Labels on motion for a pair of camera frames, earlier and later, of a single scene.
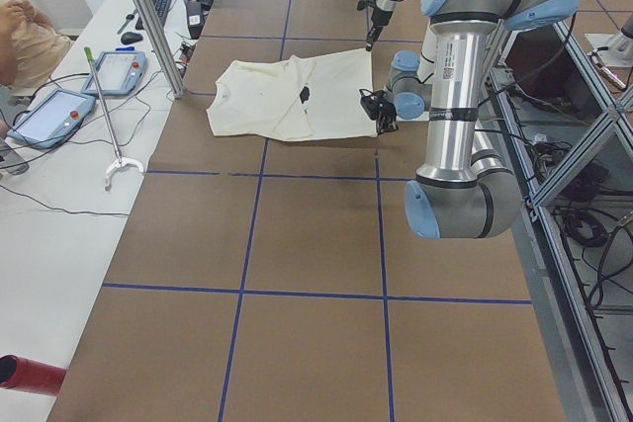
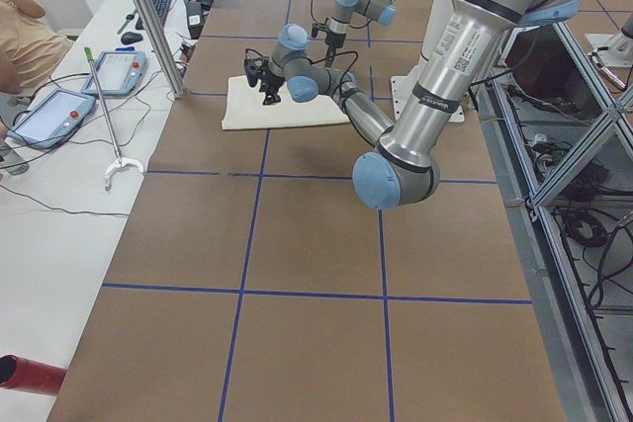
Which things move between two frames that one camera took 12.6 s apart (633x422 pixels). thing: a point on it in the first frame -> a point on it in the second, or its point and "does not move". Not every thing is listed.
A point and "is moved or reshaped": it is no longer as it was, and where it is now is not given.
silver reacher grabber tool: x=120 y=161 does not move
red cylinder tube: x=30 y=376 does not move
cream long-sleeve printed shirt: x=301 y=99 is moved or reshaped
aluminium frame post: x=151 y=19 does not move
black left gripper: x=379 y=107 -> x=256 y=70
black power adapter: x=196 y=18 does not move
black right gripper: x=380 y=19 -> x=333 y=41
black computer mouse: x=128 y=38 does not move
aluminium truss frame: x=564 y=142 does not move
